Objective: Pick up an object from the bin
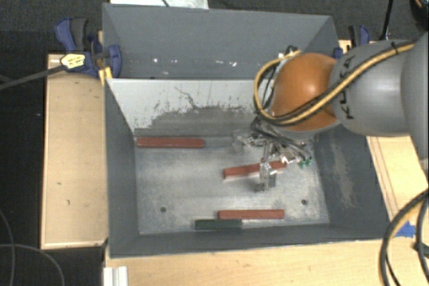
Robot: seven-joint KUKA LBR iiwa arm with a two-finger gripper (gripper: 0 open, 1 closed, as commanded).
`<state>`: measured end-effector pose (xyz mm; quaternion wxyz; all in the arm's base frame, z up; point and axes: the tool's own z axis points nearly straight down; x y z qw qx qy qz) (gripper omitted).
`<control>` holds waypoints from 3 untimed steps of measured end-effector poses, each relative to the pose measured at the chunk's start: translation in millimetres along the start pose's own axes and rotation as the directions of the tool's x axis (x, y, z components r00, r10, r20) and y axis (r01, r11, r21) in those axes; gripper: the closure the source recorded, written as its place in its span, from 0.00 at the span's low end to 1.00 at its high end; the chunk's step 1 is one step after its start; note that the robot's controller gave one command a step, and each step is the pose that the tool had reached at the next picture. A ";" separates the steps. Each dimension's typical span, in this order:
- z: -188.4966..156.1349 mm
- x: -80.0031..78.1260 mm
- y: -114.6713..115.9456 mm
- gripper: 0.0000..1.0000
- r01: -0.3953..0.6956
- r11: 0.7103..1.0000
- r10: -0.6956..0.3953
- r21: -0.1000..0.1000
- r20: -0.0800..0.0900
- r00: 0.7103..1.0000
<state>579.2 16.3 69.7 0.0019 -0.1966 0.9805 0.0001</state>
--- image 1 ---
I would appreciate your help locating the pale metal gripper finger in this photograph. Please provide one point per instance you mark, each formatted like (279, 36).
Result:
(264, 177)
(241, 142)

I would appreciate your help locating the pale wood flat board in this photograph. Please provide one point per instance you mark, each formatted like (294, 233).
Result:
(73, 160)

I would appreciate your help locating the dark green flat block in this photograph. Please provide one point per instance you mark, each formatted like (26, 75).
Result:
(218, 224)

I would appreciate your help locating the grey metal bin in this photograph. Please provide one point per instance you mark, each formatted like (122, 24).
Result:
(187, 184)

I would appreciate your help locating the red-brown flat block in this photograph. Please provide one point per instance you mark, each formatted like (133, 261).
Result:
(251, 214)
(170, 143)
(241, 170)

